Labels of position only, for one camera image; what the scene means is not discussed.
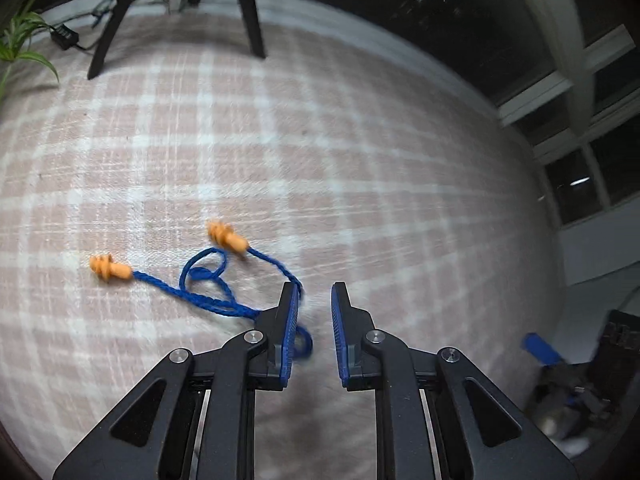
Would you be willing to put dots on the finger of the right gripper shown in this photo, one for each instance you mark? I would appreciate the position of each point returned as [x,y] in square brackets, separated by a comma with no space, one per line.
[541,350]

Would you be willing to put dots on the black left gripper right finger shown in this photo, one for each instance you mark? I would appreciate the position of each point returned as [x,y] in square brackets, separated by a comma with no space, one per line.
[436,414]

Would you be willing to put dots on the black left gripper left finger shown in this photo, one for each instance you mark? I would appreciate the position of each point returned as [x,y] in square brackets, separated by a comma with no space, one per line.
[193,415]

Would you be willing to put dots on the plaid table cloth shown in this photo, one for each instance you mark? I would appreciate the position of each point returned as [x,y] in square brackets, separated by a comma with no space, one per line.
[336,162]

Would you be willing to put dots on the black power adapter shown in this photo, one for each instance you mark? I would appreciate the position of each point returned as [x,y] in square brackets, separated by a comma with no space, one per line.
[64,37]

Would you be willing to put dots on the potted spider plant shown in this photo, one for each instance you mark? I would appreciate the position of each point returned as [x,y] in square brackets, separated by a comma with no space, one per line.
[16,41]

